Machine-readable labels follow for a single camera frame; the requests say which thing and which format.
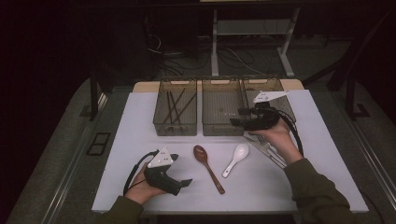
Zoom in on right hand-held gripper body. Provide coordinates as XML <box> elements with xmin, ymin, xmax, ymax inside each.
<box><xmin>242</xmin><ymin>90</ymin><xmax>290</xmax><ymax>132</ymax></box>

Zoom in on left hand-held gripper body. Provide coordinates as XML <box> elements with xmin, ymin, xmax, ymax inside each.
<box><xmin>142</xmin><ymin>147</ymin><xmax>182</xmax><ymax>197</ymax></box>

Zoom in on metal fork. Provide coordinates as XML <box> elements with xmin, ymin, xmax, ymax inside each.
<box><xmin>257</xmin><ymin>134</ymin><xmax>288</xmax><ymax>165</ymax></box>

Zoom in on metal forks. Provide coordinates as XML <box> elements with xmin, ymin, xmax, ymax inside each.
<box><xmin>243</xmin><ymin>135</ymin><xmax>286</xmax><ymax>170</ymax></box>

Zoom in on brown wooden spoon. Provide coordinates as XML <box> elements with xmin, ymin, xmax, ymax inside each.
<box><xmin>192</xmin><ymin>145</ymin><xmax>226</xmax><ymax>195</ymax></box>

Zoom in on smoky clear plastic bin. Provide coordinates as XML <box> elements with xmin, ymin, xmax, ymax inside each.
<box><xmin>242</xmin><ymin>77</ymin><xmax>297</xmax><ymax>136</ymax></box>
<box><xmin>201</xmin><ymin>77</ymin><xmax>248</xmax><ymax>137</ymax></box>
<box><xmin>152</xmin><ymin>77</ymin><xmax>198</xmax><ymax>137</ymax></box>

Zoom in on white ceramic spoon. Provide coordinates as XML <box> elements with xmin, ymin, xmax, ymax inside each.
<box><xmin>221</xmin><ymin>143</ymin><xmax>250</xmax><ymax>179</ymax></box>

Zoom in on black chopstick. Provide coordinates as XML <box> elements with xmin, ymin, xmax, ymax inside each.
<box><xmin>166</xmin><ymin>91</ymin><xmax>173</xmax><ymax>124</ymax></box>
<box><xmin>172</xmin><ymin>91</ymin><xmax>182</xmax><ymax>124</ymax></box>

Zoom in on person's left hand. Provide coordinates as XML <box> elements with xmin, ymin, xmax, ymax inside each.
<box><xmin>124</xmin><ymin>164</ymin><xmax>167</xmax><ymax>205</ymax></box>

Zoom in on person's right hand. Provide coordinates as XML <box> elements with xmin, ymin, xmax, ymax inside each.
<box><xmin>248</xmin><ymin>119</ymin><xmax>304</xmax><ymax>166</ymax></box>

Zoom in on white board table cover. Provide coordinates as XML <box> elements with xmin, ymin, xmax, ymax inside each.
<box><xmin>92</xmin><ymin>89</ymin><xmax>370</xmax><ymax>216</ymax></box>

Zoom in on black metal stand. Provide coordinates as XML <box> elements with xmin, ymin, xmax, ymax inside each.
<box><xmin>78</xmin><ymin>66</ymin><xmax>108</xmax><ymax>122</ymax></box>
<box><xmin>303</xmin><ymin>8</ymin><xmax>396</xmax><ymax>121</ymax></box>

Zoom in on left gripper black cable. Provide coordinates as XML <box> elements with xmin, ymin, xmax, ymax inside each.
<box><xmin>122</xmin><ymin>149</ymin><xmax>160</xmax><ymax>197</ymax></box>

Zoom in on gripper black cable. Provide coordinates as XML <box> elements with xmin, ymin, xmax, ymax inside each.
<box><xmin>276</xmin><ymin>106</ymin><xmax>304</xmax><ymax>157</ymax></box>
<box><xmin>122</xmin><ymin>149</ymin><xmax>160</xmax><ymax>197</ymax></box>

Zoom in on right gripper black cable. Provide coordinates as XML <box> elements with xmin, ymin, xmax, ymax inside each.
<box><xmin>276</xmin><ymin>106</ymin><xmax>304</xmax><ymax>157</ymax></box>

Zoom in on white metal table frame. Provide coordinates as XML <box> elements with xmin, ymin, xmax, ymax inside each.
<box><xmin>210</xmin><ymin>7</ymin><xmax>302</xmax><ymax>78</ymax></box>

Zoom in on tangle of floor cables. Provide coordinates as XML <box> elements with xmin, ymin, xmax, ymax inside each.
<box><xmin>146</xmin><ymin>33</ymin><xmax>265</xmax><ymax>78</ymax></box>

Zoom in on metal floor rail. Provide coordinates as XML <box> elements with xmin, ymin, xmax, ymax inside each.
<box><xmin>334</xmin><ymin>91</ymin><xmax>396</xmax><ymax>202</ymax></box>
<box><xmin>40</xmin><ymin>92</ymin><xmax>110</xmax><ymax>224</ymax></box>

